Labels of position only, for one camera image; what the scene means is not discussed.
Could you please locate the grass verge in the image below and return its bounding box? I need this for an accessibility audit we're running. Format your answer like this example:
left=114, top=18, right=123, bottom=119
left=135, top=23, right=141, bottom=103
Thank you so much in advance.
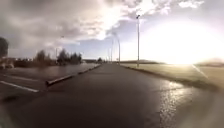
left=120, top=62, right=224, bottom=92

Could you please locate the tall straight street lamp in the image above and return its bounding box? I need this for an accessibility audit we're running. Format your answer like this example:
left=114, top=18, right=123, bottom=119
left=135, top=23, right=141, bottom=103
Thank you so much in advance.
left=134, top=14, right=142, bottom=68

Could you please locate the dark wet asphalt path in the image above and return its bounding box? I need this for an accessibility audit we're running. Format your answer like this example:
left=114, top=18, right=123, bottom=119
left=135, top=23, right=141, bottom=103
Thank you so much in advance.
left=0, top=63, right=224, bottom=128

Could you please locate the curved street lamp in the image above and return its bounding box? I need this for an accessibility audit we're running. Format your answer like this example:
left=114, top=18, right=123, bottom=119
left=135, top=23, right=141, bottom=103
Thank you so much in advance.
left=112, top=31, right=122, bottom=65
left=107, top=37, right=115, bottom=64

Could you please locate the grey asphalt road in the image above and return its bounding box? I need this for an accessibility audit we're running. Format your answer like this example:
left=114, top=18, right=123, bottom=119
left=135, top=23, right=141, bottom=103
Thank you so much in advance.
left=0, top=63, right=102, bottom=102

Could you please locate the low concrete kerb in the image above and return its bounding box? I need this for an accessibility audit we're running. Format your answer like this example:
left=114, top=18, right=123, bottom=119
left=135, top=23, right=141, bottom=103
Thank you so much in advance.
left=45, top=63, right=103, bottom=87

